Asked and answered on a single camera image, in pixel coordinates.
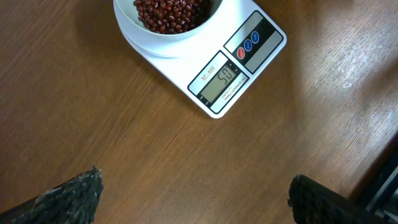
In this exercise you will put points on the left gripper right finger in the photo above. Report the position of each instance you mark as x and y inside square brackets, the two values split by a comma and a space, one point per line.
[312, 203]

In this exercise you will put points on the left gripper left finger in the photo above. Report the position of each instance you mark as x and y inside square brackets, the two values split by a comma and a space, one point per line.
[73, 202]

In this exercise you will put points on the white digital kitchen scale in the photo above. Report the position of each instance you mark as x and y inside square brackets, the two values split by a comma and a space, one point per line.
[242, 46]

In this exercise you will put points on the white round bowl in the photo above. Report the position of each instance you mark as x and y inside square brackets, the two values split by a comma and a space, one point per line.
[164, 45]

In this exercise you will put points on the red beans in bowl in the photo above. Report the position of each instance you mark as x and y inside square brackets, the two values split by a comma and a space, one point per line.
[172, 16]

